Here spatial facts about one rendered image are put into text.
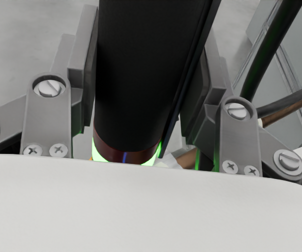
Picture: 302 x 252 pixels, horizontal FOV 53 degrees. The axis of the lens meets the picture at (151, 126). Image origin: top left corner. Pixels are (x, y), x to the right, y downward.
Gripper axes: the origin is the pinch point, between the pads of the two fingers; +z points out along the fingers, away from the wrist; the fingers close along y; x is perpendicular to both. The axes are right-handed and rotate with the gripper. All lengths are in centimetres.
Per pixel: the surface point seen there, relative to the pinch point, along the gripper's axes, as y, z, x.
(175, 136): 15, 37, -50
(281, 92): 71, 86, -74
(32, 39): -76, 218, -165
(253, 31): 133, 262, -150
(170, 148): 14, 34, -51
